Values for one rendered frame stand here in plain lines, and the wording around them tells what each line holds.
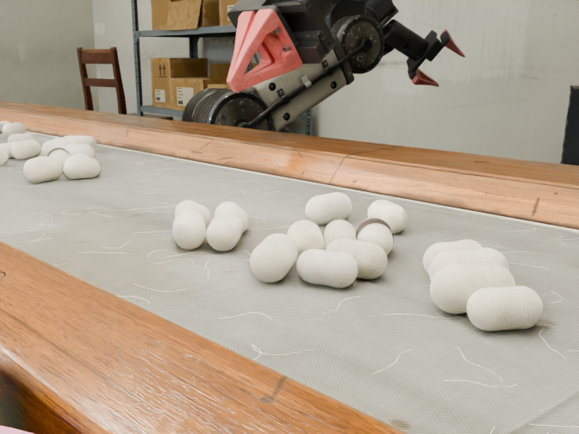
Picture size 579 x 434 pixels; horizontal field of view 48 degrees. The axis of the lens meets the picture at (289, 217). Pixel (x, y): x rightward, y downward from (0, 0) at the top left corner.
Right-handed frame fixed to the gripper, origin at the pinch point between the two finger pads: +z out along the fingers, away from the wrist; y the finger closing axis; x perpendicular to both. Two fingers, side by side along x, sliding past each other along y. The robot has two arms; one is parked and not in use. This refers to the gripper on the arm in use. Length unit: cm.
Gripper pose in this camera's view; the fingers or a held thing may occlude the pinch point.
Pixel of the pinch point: (236, 81)
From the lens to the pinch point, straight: 64.2
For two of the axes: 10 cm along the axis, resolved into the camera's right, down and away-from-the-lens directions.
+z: -5.3, 7.5, -3.9
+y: 7.2, 1.6, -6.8
